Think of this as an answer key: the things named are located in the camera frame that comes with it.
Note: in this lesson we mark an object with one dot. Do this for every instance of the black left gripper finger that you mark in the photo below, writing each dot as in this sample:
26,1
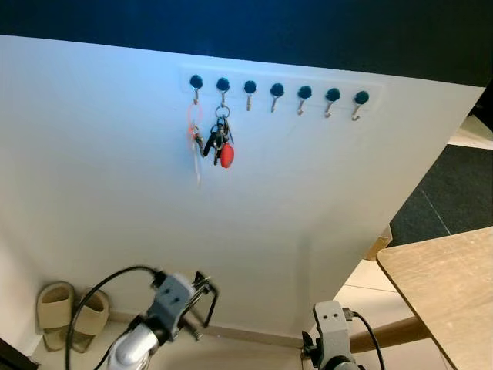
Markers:
215,293
212,314

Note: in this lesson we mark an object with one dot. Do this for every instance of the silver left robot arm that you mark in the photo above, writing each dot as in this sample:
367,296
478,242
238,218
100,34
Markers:
132,345

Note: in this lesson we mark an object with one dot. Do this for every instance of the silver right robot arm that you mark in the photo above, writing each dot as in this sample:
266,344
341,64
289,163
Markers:
340,364

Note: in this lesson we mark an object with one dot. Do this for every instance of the keys with red fob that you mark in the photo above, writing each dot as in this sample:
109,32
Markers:
226,156

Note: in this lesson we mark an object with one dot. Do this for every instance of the keys with pink loop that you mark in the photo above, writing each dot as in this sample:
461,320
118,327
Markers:
196,150

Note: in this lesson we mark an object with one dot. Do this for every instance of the black knob metal hook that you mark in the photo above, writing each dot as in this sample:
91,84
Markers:
196,80
223,83
360,97
304,92
276,89
249,86
332,94

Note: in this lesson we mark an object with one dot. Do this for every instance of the wooden table leg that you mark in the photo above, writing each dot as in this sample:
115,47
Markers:
393,334

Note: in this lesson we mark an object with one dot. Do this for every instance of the beige slipper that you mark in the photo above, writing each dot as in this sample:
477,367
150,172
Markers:
94,316
55,312

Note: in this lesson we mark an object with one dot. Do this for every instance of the brown cardboard box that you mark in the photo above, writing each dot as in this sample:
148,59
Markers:
379,247

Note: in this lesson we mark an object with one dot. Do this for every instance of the light wooden table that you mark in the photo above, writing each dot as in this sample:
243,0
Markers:
451,301

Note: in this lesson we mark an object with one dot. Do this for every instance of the dark grey rug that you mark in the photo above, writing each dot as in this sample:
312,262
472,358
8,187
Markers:
451,193

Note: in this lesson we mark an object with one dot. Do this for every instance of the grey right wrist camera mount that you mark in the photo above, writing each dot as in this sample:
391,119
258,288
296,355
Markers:
330,324

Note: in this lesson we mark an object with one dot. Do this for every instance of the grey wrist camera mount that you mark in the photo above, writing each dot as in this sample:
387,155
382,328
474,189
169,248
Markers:
330,324
172,299

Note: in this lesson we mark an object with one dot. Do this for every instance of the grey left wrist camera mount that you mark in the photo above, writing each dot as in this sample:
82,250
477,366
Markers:
172,299

